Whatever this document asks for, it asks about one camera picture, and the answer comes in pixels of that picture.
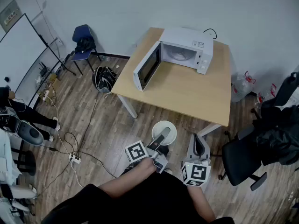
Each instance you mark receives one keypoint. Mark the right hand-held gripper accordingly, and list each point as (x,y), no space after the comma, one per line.
(197,172)

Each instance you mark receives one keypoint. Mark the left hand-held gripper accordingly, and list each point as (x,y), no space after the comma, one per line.
(135,151)

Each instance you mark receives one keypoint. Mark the white bowl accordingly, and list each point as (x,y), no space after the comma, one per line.
(171,134)

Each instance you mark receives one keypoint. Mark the white microwave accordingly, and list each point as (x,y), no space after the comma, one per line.
(187,37)

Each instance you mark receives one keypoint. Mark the person's left forearm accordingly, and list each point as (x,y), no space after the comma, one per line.
(130,178)

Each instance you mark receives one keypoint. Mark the person's right forearm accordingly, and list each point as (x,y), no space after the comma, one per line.
(201,202)

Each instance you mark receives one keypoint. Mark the black office chair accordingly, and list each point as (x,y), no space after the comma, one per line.
(240,157)

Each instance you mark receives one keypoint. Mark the wooden table with white legs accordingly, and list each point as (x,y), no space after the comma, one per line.
(182,94)

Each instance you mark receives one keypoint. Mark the person's black shirt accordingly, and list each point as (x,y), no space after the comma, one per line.
(144,206)

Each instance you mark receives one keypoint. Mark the pile of black clothing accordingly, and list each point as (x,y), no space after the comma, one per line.
(278,129)

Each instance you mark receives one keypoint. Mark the black helmet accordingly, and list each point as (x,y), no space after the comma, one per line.
(104,78)

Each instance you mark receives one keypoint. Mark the white power strip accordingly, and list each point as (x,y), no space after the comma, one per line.
(45,95)
(75,158)

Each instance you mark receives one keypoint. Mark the blue chair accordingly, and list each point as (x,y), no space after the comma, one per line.
(80,55)

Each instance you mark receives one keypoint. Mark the black bag on chair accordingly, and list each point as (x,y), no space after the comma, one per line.
(85,44)

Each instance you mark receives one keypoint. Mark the grey rounded machine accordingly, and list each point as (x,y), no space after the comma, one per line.
(29,132)

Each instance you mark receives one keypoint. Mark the black router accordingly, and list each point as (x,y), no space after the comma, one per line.
(42,69)

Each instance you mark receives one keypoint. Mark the whiteboard on stand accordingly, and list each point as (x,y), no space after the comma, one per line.
(21,52)

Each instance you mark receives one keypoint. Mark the wall sign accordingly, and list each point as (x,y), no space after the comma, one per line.
(10,15)

